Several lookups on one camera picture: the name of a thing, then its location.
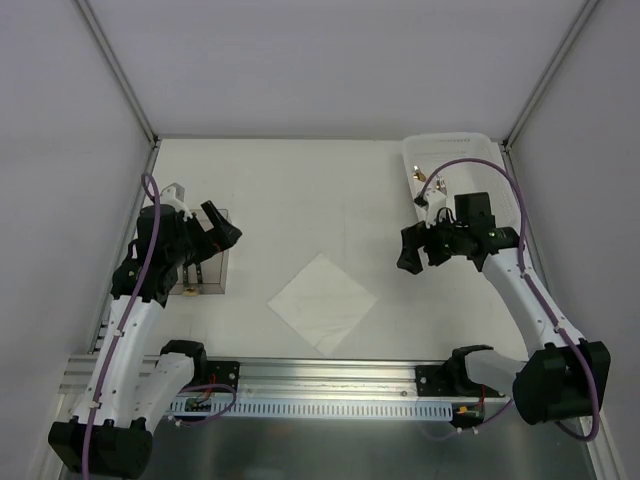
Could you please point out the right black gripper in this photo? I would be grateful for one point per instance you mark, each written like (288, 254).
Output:
(426, 245)

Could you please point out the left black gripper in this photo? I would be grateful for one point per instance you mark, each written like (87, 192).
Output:
(201, 234)

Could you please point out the white paper napkin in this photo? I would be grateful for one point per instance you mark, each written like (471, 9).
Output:
(322, 304)

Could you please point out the black handled steel fork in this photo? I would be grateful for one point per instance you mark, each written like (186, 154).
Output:
(200, 279)

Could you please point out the black handled steel spoon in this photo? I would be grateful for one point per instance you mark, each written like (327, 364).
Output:
(185, 278)

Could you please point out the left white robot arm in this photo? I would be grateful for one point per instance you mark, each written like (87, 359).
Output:
(110, 430)

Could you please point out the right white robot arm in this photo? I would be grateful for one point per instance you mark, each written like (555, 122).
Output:
(564, 376)

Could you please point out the gold utensil in basket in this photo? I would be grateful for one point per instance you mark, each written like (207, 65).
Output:
(418, 175)

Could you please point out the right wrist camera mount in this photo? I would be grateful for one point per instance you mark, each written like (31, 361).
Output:
(429, 203)

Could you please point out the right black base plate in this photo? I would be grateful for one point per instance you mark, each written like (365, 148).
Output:
(435, 380)

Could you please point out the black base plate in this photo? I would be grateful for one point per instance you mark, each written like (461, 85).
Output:
(435, 380)
(222, 372)

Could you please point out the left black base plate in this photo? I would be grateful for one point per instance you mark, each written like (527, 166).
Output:
(222, 372)

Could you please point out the aluminium mounting rail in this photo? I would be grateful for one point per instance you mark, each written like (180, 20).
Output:
(327, 379)

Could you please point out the white slotted cable duct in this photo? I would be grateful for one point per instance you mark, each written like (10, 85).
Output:
(438, 411)

